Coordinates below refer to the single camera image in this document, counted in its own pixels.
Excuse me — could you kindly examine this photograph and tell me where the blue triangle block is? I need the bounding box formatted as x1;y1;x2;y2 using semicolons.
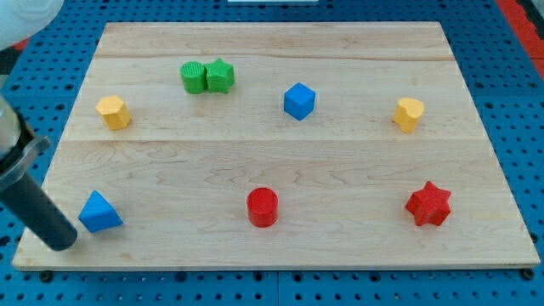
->
78;190;123;233

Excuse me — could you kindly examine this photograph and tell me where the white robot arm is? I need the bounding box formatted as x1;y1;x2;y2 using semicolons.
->
1;0;64;159

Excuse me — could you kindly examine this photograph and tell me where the red cylinder block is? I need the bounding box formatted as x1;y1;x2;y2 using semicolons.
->
246;187;279;228

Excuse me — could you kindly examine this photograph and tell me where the blue cube block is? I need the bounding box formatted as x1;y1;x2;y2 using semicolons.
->
283;82;316;121

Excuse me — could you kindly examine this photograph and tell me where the wooden board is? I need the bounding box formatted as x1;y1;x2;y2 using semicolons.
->
13;22;540;271

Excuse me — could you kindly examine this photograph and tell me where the green star block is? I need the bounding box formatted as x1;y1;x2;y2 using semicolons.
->
204;58;235;94

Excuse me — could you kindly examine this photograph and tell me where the green cylinder block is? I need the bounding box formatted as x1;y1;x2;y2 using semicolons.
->
179;61;207;94

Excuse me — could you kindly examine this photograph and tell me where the yellow heart block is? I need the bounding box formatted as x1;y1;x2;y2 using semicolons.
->
393;98;424;133

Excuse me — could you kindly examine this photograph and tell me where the yellow hexagon block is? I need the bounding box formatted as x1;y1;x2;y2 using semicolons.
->
95;95;132;131

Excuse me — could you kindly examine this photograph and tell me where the red star block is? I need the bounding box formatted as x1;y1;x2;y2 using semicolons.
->
405;181;451;226

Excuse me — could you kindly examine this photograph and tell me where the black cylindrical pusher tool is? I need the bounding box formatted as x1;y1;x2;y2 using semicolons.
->
0;135;79;252

